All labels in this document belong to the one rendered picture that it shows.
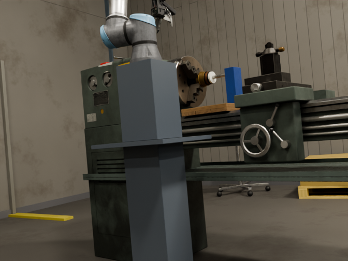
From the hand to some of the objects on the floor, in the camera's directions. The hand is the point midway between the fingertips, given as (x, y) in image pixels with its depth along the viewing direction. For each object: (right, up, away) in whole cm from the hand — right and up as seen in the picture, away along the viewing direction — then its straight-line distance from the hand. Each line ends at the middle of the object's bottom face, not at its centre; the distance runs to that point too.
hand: (164, 30), depth 243 cm
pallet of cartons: (+200, -128, +171) cm, 292 cm away
